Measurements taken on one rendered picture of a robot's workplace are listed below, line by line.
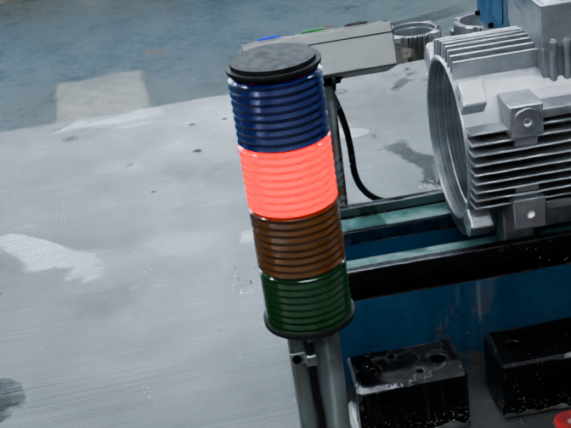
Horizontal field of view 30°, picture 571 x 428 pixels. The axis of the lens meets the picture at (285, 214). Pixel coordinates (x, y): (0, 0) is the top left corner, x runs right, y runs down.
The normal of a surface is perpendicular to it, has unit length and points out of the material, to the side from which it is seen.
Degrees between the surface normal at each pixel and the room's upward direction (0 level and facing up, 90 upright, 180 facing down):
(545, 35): 90
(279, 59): 0
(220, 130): 0
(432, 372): 0
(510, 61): 88
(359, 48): 67
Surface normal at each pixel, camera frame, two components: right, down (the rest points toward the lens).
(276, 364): -0.13, -0.89
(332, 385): 0.11, 0.43
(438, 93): 0.14, 0.62
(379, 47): 0.05, 0.04
